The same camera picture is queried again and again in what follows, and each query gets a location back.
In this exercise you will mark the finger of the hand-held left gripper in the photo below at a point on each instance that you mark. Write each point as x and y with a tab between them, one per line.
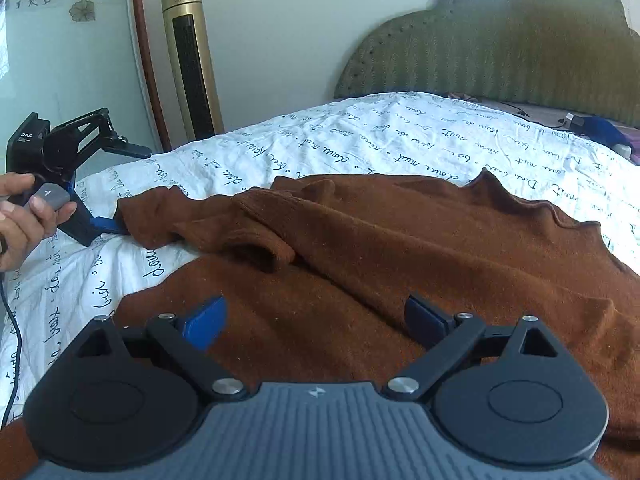
90	127
107	225

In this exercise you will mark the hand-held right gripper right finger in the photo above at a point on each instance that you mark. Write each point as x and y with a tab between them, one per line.
425	322

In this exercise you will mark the brown knit sweater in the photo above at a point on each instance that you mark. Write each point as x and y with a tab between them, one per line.
350	260

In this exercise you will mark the white script printed blanket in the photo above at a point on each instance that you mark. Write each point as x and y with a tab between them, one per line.
350	130

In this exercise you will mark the green padded headboard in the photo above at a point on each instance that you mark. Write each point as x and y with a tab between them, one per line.
500	50

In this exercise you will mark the gold tower fan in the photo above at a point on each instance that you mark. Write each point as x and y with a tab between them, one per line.
190	60

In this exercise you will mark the blue cloth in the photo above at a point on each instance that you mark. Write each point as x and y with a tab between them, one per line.
602	132

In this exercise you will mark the white charger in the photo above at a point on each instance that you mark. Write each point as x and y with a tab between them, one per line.
571	122

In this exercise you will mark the person's left hand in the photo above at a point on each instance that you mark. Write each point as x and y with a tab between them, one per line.
20	225

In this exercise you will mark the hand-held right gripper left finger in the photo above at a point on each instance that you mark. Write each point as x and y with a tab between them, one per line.
202	325

